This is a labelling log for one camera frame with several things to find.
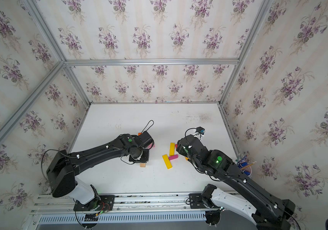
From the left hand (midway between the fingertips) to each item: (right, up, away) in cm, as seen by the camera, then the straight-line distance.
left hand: (147, 161), depth 79 cm
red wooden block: (+18, +6, +16) cm, 24 cm away
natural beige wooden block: (-2, -1, -3) cm, 4 cm away
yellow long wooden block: (+11, -3, +9) cm, 15 cm away
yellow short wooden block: (+15, +4, +14) cm, 20 cm away
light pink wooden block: (+5, +12, -12) cm, 18 cm away
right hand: (+19, +11, -9) cm, 24 cm away
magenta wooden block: (+14, -1, +10) cm, 17 cm away
